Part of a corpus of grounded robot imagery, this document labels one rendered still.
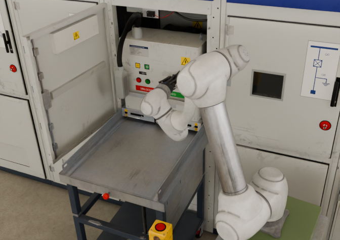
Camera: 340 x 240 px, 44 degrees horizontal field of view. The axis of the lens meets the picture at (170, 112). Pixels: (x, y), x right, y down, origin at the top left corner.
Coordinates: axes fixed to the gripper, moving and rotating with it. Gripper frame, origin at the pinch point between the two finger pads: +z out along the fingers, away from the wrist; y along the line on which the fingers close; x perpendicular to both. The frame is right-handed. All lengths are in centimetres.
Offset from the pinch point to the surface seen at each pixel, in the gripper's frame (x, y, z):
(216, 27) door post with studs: 28.0, 19.3, 7.1
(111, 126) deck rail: -37, -41, -11
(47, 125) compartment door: -14, -53, -52
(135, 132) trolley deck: -38.3, -25.1, -9.4
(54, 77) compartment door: 7, -55, -39
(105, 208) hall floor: -123, -63, 0
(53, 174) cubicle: -109, -113, 6
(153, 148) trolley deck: -38.3, -8.2, -20.7
